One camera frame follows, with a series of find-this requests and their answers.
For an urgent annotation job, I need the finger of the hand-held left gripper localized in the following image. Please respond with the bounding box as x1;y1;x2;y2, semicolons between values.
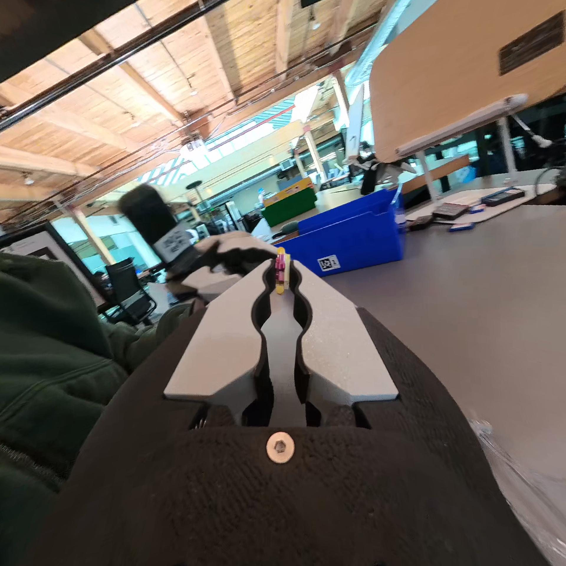
182;261;255;306
197;233;278;267

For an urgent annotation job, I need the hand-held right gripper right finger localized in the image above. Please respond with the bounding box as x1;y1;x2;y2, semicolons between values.
289;261;402;404

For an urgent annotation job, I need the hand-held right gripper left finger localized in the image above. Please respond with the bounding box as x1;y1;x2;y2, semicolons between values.
163;260;271;402

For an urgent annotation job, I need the person's left forearm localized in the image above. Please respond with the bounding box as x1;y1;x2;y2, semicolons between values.
105;302;197;373

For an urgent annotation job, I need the green yellow cardboard box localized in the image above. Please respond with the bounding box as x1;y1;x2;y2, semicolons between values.
260;178;318;228

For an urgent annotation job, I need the black office chair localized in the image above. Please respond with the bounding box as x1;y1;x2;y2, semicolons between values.
105;258;158;327

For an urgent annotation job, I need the blue plastic bin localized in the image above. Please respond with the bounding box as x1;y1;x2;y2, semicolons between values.
273;187;406;278

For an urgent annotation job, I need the black framed picture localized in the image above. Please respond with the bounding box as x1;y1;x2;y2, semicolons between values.
0;222;109;311

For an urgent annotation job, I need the tilted white panel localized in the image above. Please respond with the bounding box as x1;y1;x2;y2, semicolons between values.
344;83;368;163

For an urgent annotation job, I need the black flat device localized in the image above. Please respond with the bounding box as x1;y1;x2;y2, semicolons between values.
481;187;526;207
432;202;470;221

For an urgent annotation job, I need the person's green hoodie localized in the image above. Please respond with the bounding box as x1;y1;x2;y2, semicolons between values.
0;251;147;497

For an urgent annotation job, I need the white desk mat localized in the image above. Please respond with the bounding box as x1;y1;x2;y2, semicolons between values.
404;186;558;222

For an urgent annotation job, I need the clear plastic bag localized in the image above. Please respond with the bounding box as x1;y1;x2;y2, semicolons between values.
468;418;566;566

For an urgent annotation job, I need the tilted tan wooden board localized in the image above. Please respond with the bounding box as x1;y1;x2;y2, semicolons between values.
368;0;566;165

